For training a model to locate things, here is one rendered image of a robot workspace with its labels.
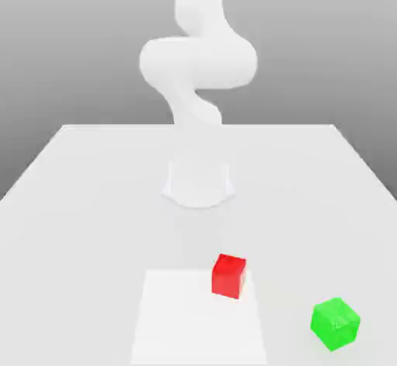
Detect small red cube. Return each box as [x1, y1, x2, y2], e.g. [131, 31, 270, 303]
[211, 253, 247, 300]

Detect small green cube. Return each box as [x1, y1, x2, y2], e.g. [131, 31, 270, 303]
[309, 296, 361, 353]

